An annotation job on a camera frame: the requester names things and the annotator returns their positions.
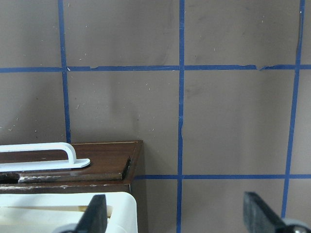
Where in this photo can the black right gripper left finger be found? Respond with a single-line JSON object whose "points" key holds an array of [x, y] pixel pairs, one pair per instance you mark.
{"points": [[93, 220]]}

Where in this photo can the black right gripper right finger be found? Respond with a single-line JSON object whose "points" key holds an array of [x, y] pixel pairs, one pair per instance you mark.
{"points": [[258, 217]]}

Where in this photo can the wooden drawer with white handle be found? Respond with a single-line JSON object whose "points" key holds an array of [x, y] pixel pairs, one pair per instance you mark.
{"points": [[109, 161]]}

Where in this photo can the dark brown drawer cabinet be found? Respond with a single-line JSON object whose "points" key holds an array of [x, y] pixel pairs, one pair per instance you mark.
{"points": [[136, 187]]}

